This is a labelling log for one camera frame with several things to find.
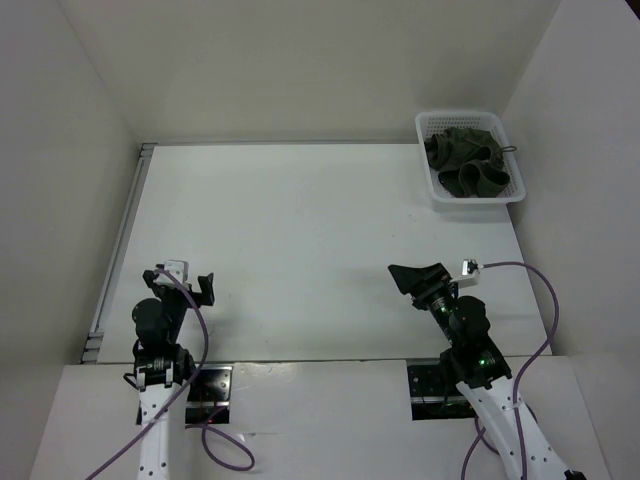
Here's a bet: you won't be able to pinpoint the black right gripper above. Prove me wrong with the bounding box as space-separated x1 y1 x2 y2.
387 261 461 346

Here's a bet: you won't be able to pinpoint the olive green shorts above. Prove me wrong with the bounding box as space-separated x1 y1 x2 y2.
424 127 517 198

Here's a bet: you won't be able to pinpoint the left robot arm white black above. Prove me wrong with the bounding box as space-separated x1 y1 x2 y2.
132 261 215 479

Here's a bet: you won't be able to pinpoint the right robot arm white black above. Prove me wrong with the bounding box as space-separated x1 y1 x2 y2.
388 259 585 479

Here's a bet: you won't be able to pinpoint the white perforated plastic basket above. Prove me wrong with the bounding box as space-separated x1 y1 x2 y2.
415 110 526 205

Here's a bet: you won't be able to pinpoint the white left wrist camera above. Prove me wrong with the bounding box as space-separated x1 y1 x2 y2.
154 260 189 286

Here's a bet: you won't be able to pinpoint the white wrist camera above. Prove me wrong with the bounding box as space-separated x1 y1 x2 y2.
154 260 189 286
453 259 484 288

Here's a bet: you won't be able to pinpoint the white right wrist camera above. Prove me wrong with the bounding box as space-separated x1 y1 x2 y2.
453 259 484 288

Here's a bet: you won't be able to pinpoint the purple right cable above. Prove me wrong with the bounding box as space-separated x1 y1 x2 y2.
462 261 560 480

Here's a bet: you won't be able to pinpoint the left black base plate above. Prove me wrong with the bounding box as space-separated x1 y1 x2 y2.
172 365 233 425

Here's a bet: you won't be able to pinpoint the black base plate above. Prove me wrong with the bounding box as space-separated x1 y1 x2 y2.
407 361 475 421
172 365 233 425

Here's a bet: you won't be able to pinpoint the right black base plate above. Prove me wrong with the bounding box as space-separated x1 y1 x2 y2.
407 361 475 421

